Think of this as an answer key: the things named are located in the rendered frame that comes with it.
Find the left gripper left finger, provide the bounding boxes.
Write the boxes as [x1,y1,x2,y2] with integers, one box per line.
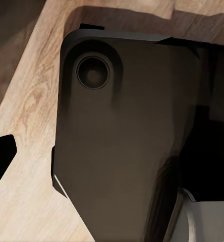
[0,134,17,179]

